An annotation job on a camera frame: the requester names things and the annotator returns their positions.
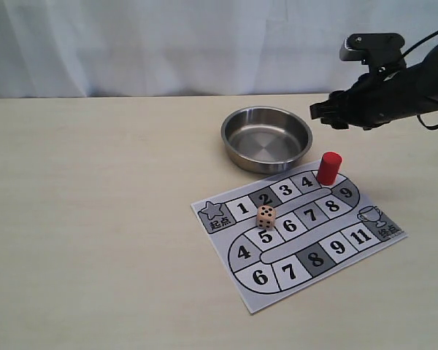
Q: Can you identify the white backdrop curtain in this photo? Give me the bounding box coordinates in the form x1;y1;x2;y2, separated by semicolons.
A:
0;1;438;98

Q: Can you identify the red cylinder game piece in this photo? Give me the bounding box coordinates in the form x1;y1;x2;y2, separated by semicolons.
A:
316;152;342;186

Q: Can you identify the beige wooden die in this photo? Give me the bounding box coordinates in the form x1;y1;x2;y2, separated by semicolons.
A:
256;205;276;230

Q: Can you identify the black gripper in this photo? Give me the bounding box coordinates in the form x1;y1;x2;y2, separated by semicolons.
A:
310;44;438;130

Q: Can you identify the round stainless steel bowl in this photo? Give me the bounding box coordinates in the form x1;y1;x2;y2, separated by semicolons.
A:
220;106;313;175

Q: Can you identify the printed paper game board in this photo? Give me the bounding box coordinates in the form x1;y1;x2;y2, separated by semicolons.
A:
191;162;406;313

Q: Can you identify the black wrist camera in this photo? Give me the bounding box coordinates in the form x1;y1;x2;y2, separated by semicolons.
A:
339;33;407;71

